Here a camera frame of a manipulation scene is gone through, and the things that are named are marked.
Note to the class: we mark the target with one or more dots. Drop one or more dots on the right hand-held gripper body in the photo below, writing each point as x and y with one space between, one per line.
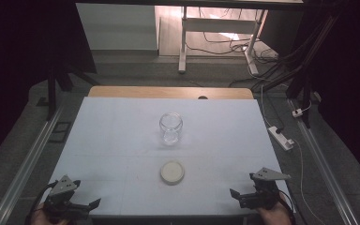
264 187

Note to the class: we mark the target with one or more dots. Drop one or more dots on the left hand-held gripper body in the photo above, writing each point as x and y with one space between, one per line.
63 197

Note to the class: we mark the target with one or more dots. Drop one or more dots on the white round jar lid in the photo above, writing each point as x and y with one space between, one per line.
172 172

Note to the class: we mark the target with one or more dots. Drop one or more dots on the clear glass jar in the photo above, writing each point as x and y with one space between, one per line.
170 126

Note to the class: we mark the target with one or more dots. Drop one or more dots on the person's right hand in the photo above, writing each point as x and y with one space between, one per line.
276 214

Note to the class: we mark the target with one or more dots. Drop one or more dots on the person's left hand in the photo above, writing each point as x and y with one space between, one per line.
40 217

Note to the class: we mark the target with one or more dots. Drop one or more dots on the white power strip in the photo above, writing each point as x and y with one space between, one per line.
280 137

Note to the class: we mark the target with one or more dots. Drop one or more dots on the white table sheet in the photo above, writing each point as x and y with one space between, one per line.
122 150

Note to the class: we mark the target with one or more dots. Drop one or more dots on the small white adapter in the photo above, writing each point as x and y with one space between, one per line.
297 112

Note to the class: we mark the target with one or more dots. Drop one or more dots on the black metal stand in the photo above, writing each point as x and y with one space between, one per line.
303 87
54 84

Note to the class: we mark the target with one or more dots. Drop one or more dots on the wooden table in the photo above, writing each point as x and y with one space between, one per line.
168 92

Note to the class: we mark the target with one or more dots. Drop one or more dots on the aluminium floor rail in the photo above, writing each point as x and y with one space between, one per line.
25 165
325 168

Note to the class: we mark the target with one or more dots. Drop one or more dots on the black rectangular frame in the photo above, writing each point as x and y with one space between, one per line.
60 132

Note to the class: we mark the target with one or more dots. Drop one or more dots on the white desk frame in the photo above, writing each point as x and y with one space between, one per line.
218 26

